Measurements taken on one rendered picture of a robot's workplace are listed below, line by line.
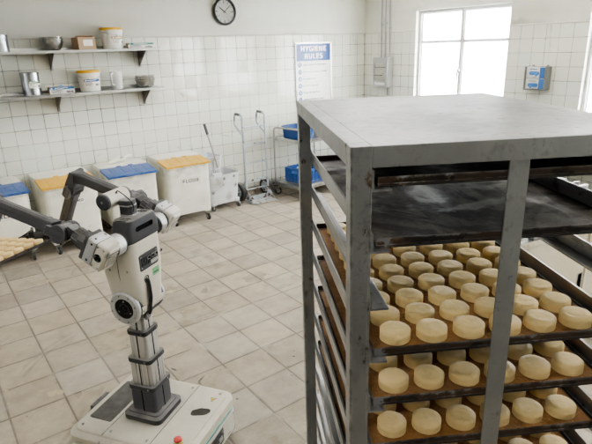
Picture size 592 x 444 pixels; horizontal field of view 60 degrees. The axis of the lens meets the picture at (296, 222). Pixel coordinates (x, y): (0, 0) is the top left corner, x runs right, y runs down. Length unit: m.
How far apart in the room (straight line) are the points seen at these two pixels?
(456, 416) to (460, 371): 0.09
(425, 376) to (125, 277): 1.65
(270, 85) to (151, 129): 1.80
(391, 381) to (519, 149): 0.41
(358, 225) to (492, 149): 0.21
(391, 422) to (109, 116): 5.68
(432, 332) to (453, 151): 0.30
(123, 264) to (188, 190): 3.84
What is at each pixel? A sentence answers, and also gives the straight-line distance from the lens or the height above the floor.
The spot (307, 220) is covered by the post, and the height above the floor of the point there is 1.51.
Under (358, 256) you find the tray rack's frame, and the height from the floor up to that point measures 1.66.
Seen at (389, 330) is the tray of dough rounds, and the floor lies 1.51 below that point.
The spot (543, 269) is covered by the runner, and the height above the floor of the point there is 1.50.
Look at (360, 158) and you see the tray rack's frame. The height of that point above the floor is 1.80.
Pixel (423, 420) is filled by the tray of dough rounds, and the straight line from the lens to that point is 0.97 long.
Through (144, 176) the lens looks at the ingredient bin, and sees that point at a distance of 5.84.
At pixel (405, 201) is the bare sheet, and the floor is 1.67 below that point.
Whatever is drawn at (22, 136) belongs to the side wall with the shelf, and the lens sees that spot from 6.15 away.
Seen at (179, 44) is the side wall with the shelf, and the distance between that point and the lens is 6.63.
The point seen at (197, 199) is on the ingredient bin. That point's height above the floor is 0.28.
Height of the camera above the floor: 1.95
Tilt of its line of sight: 19 degrees down
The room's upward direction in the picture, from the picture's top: 2 degrees counter-clockwise
